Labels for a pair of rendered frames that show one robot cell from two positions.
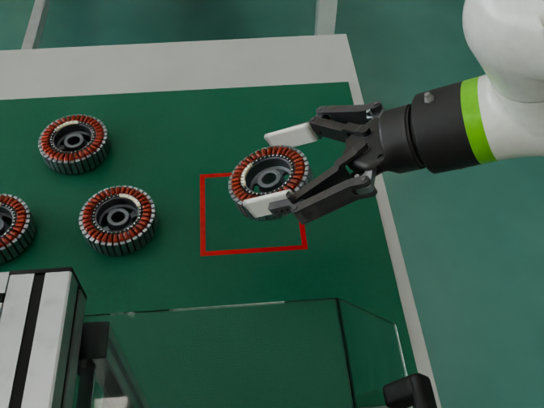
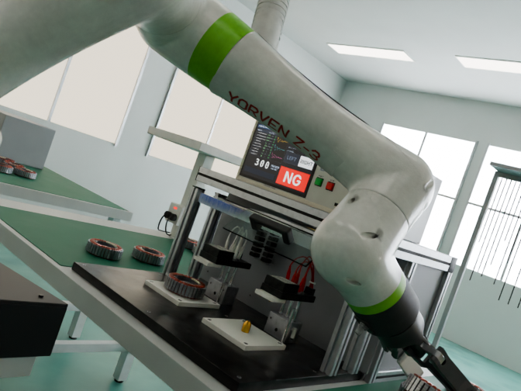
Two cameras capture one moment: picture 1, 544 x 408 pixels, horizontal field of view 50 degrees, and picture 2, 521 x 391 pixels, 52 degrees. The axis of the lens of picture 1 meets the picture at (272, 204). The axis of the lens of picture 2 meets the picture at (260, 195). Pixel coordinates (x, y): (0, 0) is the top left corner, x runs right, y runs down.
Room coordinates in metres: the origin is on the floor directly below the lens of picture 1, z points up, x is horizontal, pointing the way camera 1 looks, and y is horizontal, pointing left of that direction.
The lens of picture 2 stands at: (0.87, -0.90, 1.13)
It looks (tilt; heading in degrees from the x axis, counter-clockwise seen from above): 1 degrees down; 136
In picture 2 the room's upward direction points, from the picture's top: 20 degrees clockwise
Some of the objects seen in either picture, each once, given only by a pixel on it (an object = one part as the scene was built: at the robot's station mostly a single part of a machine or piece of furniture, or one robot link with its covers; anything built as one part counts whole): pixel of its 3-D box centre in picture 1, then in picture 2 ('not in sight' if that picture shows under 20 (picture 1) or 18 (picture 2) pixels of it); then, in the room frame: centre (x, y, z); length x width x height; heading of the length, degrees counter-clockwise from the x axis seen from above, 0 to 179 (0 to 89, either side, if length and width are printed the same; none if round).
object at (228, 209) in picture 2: not in sight; (268, 226); (-0.11, 0.12, 1.03); 0.62 x 0.01 x 0.03; 4
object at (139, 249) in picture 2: not in sight; (148, 255); (-0.62, 0.15, 0.77); 0.11 x 0.11 x 0.04
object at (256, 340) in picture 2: not in sight; (243, 333); (0.02, 0.03, 0.78); 0.15 x 0.15 x 0.01; 4
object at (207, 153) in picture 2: not in sight; (186, 192); (-1.05, 0.53, 0.98); 0.37 x 0.35 x 0.46; 4
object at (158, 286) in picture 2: not in sight; (182, 294); (-0.22, 0.01, 0.78); 0.15 x 0.15 x 0.01; 4
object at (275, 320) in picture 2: not in sight; (283, 326); (0.01, 0.17, 0.80); 0.07 x 0.05 x 0.06; 4
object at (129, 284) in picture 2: not in sight; (213, 319); (-0.10, 0.04, 0.76); 0.64 x 0.47 x 0.02; 4
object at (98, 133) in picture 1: (74, 143); not in sight; (0.69, 0.33, 0.77); 0.11 x 0.11 x 0.04
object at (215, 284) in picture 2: not in sight; (222, 290); (-0.23, 0.16, 0.80); 0.07 x 0.05 x 0.06; 4
